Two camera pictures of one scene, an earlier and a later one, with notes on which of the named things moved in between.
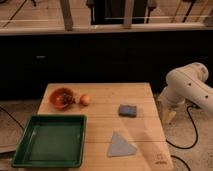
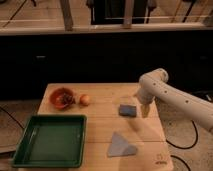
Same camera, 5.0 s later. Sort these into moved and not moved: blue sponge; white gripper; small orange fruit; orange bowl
Moved: white gripper
Not moved: small orange fruit; orange bowl; blue sponge
